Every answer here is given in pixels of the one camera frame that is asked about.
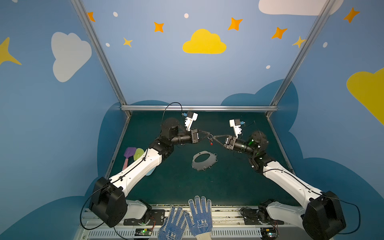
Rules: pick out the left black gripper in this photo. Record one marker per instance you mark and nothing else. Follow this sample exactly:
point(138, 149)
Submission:
point(195, 135)

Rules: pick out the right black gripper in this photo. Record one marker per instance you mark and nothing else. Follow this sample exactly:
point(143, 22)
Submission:
point(228, 142)

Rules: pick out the grey metal keyring plate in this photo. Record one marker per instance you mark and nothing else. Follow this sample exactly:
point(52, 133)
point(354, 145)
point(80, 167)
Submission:
point(207, 163)

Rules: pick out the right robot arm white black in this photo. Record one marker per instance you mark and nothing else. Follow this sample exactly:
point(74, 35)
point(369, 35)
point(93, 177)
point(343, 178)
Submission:
point(319, 213)

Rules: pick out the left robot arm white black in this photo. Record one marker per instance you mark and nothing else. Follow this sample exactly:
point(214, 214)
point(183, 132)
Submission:
point(108, 201)

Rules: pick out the green spatula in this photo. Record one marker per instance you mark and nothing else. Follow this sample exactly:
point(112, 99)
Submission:
point(139, 152)

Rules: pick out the purple spatula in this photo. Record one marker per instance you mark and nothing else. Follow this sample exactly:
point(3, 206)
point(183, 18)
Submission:
point(129, 152)

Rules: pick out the right blue dotted work glove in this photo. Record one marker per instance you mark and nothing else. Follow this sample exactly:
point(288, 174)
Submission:
point(200, 221)

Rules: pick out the blue dotted work glove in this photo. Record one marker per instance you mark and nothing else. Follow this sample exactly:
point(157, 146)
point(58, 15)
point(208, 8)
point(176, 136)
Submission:
point(174, 225)
point(200, 221)

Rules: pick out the left blue dotted work glove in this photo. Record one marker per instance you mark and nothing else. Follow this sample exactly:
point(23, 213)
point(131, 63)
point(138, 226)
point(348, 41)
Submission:
point(174, 225)

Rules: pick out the right green circuit board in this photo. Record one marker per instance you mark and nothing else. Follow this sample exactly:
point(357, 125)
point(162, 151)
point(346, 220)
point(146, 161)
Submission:
point(269, 234)

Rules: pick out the green circuit board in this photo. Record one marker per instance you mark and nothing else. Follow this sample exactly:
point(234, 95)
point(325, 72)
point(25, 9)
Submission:
point(269, 234)
point(143, 232)

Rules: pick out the left green circuit board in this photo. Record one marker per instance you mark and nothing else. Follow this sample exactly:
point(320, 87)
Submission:
point(143, 232)

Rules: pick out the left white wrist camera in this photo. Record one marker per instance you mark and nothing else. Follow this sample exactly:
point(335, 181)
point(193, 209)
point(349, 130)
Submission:
point(190, 117)

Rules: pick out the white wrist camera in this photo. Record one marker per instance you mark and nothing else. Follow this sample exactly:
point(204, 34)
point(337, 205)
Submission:
point(190, 117)
point(236, 125)

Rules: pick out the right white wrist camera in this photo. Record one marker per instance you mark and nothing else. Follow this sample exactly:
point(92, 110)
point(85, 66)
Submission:
point(236, 125)

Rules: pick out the aluminium rear frame bar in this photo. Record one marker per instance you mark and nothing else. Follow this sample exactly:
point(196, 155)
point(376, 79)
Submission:
point(177, 107)

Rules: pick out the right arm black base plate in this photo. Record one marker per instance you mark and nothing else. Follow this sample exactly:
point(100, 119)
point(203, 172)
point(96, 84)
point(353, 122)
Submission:
point(258, 217)

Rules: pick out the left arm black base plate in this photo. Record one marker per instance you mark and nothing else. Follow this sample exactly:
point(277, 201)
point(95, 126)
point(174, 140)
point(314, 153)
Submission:
point(152, 217)

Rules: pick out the aluminium front rail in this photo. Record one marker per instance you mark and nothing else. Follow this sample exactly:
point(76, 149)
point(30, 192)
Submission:
point(227, 224)

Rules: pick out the aluminium left frame post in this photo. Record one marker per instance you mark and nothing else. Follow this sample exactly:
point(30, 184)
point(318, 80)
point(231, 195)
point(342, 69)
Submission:
point(86, 22)

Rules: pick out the aluminium frame post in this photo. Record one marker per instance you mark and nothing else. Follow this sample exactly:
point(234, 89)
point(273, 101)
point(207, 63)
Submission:
point(304, 50)
point(86, 22)

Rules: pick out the aluminium right frame post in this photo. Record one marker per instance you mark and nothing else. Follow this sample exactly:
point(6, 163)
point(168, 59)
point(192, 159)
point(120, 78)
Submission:
point(304, 50)

